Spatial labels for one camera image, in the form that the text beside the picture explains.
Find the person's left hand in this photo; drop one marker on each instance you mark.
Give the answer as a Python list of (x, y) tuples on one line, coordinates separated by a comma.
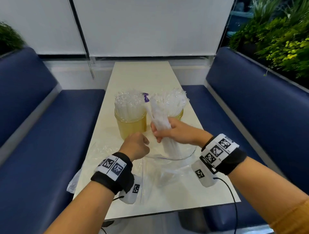
[(135, 147)]

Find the person's right hand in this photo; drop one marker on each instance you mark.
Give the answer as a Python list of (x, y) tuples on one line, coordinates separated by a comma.
[(183, 133)]

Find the yellow plastic jar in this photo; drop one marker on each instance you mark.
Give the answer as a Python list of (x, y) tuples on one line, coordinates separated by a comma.
[(130, 127), (179, 115)]

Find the bundle of clear straws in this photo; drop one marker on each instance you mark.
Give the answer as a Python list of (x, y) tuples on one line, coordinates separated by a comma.
[(166, 103), (130, 103)]

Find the clear zip bag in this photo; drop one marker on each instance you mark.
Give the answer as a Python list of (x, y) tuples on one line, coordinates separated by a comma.
[(96, 154), (173, 168)]

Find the person's left forearm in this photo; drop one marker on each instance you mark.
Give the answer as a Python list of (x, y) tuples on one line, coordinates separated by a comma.
[(82, 209)]

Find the person's right forearm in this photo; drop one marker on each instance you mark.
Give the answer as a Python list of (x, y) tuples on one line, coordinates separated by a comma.
[(265, 192)]

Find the black marker wristband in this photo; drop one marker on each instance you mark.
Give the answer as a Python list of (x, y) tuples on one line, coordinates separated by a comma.
[(229, 156), (116, 173)]

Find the purple round sticker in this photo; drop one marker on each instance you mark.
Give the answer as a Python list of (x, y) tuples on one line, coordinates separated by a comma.
[(145, 97)]

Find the navy blue bench sofa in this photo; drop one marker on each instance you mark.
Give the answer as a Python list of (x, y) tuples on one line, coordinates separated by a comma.
[(41, 135), (253, 103)]

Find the black table base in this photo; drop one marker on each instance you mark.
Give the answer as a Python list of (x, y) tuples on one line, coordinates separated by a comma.
[(107, 223)]

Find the wide white roller blind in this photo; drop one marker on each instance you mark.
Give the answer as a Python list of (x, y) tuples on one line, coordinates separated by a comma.
[(152, 26)]

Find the clear blind wand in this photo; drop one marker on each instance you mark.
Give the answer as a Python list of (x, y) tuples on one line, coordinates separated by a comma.
[(80, 38)]

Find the green artificial plant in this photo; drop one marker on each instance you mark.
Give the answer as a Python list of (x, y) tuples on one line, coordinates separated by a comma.
[(277, 36), (9, 38)]

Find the mustard yellow sweater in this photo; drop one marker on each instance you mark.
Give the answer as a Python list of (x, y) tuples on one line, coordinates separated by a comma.
[(294, 219)]

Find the narrow white roller blind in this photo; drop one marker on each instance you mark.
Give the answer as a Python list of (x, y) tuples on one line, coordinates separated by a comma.
[(41, 24)]

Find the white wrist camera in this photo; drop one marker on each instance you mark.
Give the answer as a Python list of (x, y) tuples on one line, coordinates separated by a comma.
[(131, 192), (205, 176)]

